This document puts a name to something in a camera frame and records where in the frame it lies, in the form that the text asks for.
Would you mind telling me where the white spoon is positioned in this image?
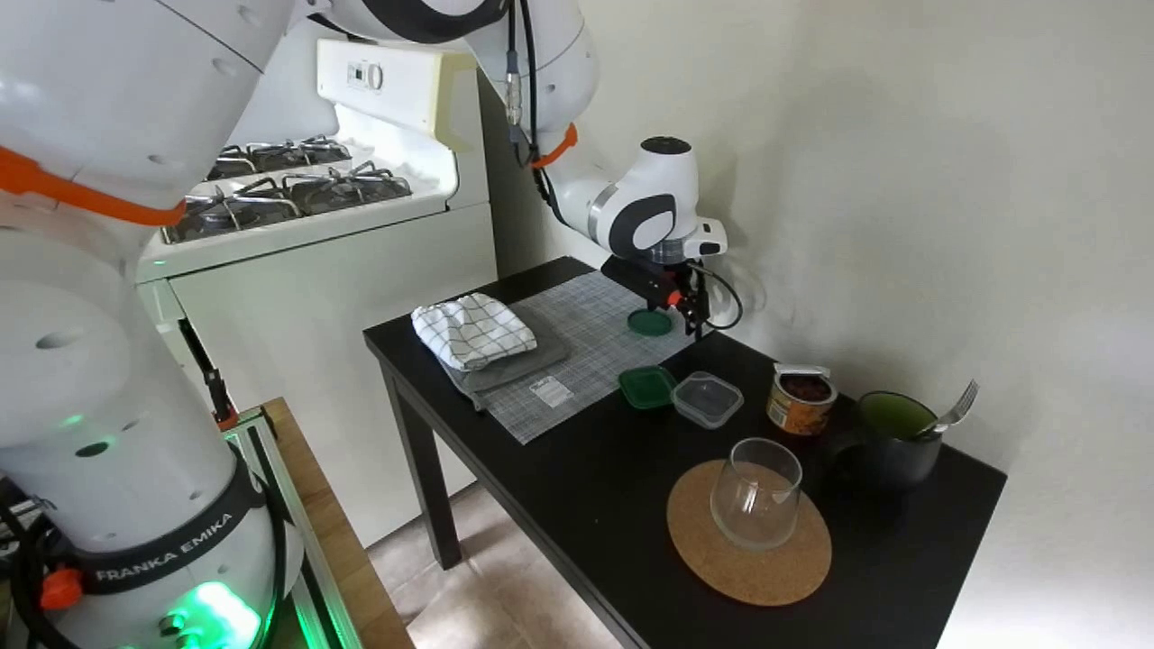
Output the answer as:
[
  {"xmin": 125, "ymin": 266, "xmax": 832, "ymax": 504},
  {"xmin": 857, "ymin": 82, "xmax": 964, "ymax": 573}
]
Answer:
[{"xmin": 918, "ymin": 380, "xmax": 981, "ymax": 441}]

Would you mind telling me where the grey checked table mat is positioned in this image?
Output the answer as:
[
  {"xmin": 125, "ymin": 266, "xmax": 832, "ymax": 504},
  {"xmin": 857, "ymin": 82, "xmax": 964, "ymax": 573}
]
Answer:
[{"xmin": 448, "ymin": 270, "xmax": 704, "ymax": 452}]

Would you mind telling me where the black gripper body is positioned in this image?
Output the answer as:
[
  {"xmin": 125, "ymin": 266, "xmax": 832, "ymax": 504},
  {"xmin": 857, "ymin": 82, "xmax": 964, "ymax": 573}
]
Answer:
[{"xmin": 602, "ymin": 250, "xmax": 707, "ymax": 306}]

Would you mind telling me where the white checked dish towel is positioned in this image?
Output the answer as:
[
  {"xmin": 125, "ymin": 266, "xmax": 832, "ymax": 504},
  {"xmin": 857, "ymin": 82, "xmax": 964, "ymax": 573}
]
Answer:
[{"xmin": 408, "ymin": 290, "xmax": 540, "ymax": 380}]

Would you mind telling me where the black table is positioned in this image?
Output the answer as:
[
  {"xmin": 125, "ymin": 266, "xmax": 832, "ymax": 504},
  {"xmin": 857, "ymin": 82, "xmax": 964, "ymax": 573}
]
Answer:
[{"xmin": 359, "ymin": 254, "xmax": 1011, "ymax": 649}]

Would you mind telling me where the green round lid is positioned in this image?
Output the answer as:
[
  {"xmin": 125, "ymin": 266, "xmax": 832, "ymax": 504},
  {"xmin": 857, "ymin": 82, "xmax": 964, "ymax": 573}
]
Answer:
[{"xmin": 622, "ymin": 306, "xmax": 678, "ymax": 338}]

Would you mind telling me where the dark mug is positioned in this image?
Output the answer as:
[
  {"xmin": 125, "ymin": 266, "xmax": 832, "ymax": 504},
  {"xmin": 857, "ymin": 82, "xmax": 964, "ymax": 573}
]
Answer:
[{"xmin": 836, "ymin": 386, "xmax": 948, "ymax": 491}]

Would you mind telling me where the green square lid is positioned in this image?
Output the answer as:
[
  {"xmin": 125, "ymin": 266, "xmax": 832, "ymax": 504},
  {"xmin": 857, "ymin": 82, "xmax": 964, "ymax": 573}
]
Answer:
[{"xmin": 616, "ymin": 364, "xmax": 680, "ymax": 415}]

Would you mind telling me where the black cable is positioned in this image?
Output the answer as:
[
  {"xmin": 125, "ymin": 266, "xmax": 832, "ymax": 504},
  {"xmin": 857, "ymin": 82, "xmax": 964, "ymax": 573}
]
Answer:
[{"xmin": 701, "ymin": 264, "xmax": 749, "ymax": 336}]

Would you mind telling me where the white stove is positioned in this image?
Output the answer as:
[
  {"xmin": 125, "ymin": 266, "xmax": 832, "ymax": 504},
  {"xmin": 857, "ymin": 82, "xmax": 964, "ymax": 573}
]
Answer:
[{"xmin": 125, "ymin": 31, "xmax": 506, "ymax": 550}]

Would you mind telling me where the aluminium base frame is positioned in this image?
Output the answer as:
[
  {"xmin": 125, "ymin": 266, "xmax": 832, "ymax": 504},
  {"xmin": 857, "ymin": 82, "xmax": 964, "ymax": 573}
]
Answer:
[{"xmin": 219, "ymin": 406, "xmax": 364, "ymax": 649}]

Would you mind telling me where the dark grey folded cloth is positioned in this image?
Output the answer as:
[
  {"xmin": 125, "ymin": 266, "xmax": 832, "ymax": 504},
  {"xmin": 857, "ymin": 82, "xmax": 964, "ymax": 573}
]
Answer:
[{"xmin": 442, "ymin": 312, "xmax": 578, "ymax": 400}]

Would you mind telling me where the wooden platform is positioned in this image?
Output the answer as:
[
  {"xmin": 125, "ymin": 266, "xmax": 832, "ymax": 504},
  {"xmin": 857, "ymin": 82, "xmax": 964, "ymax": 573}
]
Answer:
[{"xmin": 257, "ymin": 395, "xmax": 413, "ymax": 649}]

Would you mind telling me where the clear glass cup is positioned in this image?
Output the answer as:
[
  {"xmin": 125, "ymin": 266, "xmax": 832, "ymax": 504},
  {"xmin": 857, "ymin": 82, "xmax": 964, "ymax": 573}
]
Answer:
[{"xmin": 707, "ymin": 431, "xmax": 809, "ymax": 554}]

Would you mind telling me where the round cork coaster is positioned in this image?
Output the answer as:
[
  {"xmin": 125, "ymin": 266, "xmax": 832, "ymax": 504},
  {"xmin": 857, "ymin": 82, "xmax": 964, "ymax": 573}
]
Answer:
[{"xmin": 663, "ymin": 459, "xmax": 836, "ymax": 612}]

